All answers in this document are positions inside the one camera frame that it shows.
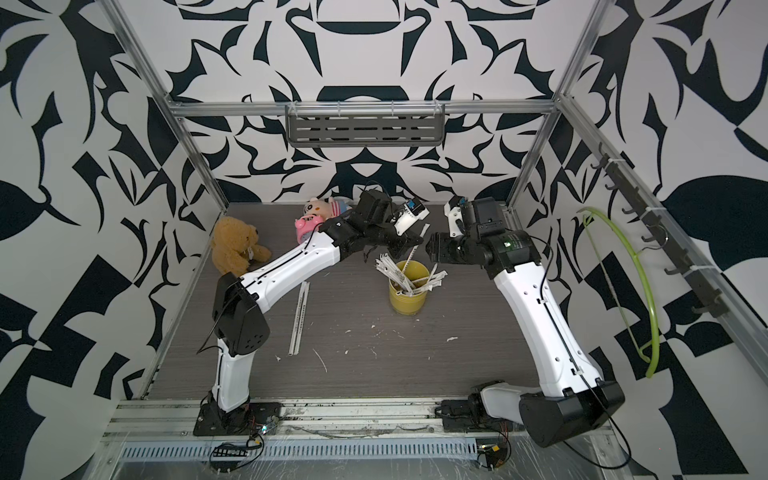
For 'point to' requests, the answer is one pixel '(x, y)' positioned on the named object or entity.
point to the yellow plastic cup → (409, 305)
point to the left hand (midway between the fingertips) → (420, 231)
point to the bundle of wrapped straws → (384, 264)
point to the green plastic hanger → (644, 353)
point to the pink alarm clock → (305, 225)
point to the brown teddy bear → (235, 245)
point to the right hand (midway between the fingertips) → (438, 242)
